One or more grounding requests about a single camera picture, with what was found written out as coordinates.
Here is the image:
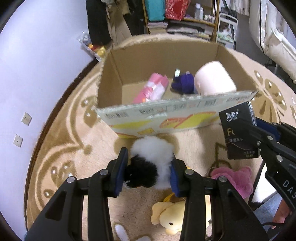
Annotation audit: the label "black Face tissue pack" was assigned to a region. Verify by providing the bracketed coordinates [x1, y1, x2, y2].
[219, 101, 259, 160]

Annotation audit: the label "pink strawberry bear plush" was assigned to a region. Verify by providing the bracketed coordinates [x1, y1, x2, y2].
[210, 166, 253, 199]

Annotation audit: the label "black white fluffy pompom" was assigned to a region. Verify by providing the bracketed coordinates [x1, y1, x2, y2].
[123, 136, 175, 190]

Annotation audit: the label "yellow dog plush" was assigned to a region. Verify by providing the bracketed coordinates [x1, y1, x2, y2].
[150, 193, 212, 236]

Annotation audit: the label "pale pink soft cube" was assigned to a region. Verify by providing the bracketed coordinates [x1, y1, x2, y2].
[194, 61, 237, 96]

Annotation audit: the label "beige patterned rug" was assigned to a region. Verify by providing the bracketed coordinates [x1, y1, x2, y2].
[27, 34, 295, 240]

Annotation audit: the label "white folded mattress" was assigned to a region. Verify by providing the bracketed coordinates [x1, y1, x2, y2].
[249, 1, 295, 82]

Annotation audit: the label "purple white plush doll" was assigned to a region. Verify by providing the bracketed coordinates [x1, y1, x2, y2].
[171, 69, 195, 95]

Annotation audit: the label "cardboard box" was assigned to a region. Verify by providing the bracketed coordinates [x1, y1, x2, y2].
[95, 37, 257, 138]

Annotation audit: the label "pink plush toy in box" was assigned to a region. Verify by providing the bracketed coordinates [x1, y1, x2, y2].
[133, 73, 169, 104]

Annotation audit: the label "white curtain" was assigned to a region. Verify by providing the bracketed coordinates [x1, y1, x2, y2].
[230, 0, 250, 16]

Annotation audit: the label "wooden shelf unit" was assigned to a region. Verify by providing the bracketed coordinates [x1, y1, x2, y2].
[142, 1, 220, 42]

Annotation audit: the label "plastic bag of snacks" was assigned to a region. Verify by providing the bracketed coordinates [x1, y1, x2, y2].
[78, 32, 107, 62]

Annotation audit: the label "black hanging coat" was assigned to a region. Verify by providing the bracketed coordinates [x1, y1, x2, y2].
[86, 0, 111, 46]

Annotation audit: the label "red gift bag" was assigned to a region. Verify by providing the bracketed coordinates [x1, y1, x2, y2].
[165, 0, 191, 21]

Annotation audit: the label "beige hanging coat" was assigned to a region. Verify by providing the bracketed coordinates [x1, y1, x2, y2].
[107, 5, 132, 48]

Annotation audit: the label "stack of books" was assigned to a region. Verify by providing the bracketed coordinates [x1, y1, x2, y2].
[147, 22, 168, 35]

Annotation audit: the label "teal bag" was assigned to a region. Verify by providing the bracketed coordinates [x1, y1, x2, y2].
[144, 0, 166, 22]

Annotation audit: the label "lower wall socket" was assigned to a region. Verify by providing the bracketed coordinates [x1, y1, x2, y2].
[13, 134, 23, 148]

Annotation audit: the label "wall socket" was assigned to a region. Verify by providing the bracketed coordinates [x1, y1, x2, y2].
[13, 134, 23, 148]
[21, 113, 32, 126]

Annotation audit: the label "upper wall socket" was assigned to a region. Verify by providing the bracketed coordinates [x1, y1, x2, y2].
[21, 113, 32, 126]

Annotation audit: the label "white wire rack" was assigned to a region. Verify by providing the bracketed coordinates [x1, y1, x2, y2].
[216, 12, 238, 50]

